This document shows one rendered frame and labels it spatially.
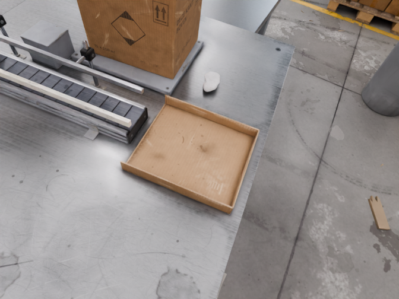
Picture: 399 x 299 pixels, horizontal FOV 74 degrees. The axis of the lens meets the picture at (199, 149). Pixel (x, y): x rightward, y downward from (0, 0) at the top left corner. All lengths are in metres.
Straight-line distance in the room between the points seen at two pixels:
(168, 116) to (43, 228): 0.43
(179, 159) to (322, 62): 2.20
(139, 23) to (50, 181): 0.48
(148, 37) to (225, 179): 0.46
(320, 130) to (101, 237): 1.79
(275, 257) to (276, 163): 0.60
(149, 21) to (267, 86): 0.44
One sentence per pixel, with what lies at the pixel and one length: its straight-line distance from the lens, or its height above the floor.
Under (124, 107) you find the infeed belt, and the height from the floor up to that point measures 0.88.
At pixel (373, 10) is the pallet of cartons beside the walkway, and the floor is 0.14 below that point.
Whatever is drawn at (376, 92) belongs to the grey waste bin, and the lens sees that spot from 2.50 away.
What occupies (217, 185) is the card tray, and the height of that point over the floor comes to 0.83.
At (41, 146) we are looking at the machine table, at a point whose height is 0.83.
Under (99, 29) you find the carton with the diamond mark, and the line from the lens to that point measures 0.93.
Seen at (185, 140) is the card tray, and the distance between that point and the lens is 0.76.
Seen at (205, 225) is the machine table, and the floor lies 0.83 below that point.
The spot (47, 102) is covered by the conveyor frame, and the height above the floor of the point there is 0.88.
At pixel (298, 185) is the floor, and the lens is 1.81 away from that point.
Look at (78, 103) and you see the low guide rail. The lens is 0.77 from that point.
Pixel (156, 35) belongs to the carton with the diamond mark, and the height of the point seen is 0.99.
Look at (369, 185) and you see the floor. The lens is 2.08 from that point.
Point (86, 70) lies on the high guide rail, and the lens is 0.78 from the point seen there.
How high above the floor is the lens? 1.46
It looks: 57 degrees down
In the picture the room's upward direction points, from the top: 11 degrees clockwise
